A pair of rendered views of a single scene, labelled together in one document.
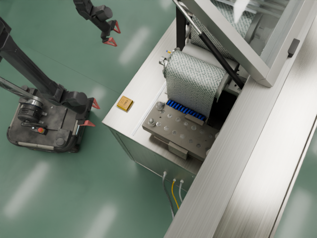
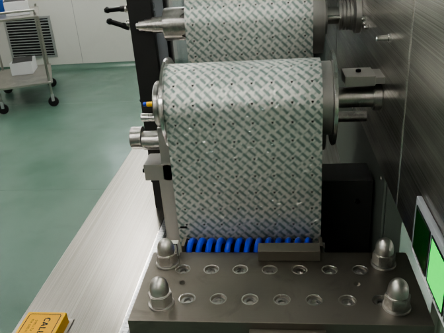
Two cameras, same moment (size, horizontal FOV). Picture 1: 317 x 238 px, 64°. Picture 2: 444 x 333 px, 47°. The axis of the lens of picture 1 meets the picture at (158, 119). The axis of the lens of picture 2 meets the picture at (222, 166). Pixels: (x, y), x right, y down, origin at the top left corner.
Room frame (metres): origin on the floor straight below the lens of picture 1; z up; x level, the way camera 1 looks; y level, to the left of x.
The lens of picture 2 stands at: (-0.04, 0.26, 1.50)
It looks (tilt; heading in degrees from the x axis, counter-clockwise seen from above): 25 degrees down; 327
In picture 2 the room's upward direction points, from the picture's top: 4 degrees counter-clockwise
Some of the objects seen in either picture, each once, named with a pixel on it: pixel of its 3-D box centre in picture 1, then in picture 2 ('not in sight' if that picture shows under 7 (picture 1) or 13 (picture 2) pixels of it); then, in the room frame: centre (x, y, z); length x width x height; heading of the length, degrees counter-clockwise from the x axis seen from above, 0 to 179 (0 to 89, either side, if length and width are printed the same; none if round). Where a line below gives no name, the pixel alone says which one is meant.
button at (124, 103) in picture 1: (124, 103); (40, 331); (0.69, 0.17, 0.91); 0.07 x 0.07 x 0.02; 50
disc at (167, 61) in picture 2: (171, 63); (170, 103); (0.67, -0.11, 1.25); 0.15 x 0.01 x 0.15; 140
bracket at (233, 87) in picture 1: (236, 87); (362, 75); (0.47, -0.34, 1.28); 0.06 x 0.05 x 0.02; 50
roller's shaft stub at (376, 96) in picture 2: (233, 90); (357, 96); (0.47, -0.33, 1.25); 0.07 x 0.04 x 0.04; 50
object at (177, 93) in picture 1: (188, 99); (246, 195); (0.54, -0.16, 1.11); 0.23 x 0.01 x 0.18; 50
